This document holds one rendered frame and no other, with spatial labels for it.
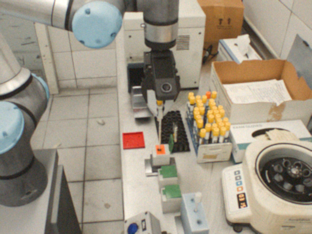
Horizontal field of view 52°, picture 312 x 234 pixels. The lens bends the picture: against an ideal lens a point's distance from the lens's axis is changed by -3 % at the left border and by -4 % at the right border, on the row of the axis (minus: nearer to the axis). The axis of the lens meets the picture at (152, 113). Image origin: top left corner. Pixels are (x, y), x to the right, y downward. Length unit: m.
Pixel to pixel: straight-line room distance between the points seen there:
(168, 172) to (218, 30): 0.90
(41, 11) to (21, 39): 2.05
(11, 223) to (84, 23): 0.53
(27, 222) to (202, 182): 0.47
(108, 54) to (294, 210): 2.12
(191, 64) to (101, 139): 1.27
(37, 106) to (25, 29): 1.73
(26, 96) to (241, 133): 0.61
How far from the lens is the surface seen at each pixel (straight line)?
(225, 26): 1.60
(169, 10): 0.68
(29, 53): 2.67
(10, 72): 0.86
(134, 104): 1.13
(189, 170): 0.98
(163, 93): 0.69
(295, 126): 1.09
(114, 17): 0.55
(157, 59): 0.73
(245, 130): 1.03
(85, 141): 2.35
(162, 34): 0.70
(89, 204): 2.00
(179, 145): 1.01
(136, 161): 0.99
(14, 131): 0.77
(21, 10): 0.59
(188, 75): 1.24
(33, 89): 0.88
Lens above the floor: 1.61
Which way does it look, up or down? 40 degrees down
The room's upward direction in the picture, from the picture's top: straight up
